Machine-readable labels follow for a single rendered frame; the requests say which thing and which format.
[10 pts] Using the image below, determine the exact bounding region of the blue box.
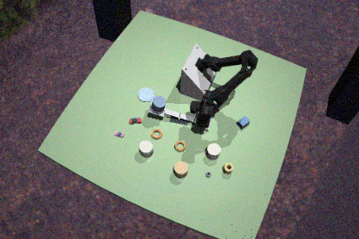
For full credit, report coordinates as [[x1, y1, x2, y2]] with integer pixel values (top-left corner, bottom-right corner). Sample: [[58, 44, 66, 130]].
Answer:
[[237, 116, 250, 130]]

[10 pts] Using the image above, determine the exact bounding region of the brown cylinder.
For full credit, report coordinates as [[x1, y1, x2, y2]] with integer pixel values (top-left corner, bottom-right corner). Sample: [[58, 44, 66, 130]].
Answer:
[[173, 162, 188, 178]]

